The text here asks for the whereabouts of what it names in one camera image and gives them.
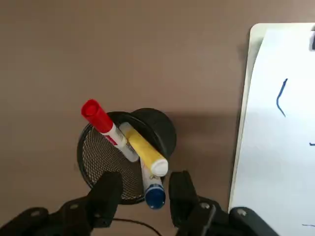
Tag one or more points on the red capped marker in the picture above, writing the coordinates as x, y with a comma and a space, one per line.
98, 118

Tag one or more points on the blue capped pen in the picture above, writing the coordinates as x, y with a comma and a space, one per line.
155, 194

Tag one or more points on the white A4 paper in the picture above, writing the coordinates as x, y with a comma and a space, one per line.
270, 152

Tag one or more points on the black mesh pen holder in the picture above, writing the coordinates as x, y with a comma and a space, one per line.
157, 125

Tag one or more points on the white clipboard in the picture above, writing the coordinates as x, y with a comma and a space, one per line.
248, 73

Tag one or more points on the black metal clipboard clip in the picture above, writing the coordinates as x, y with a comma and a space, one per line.
312, 41

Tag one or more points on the yellow marker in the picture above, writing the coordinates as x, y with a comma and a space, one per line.
145, 150

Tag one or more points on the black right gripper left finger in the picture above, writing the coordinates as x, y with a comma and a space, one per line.
108, 191

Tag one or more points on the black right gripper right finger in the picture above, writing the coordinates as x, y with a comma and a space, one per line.
183, 196

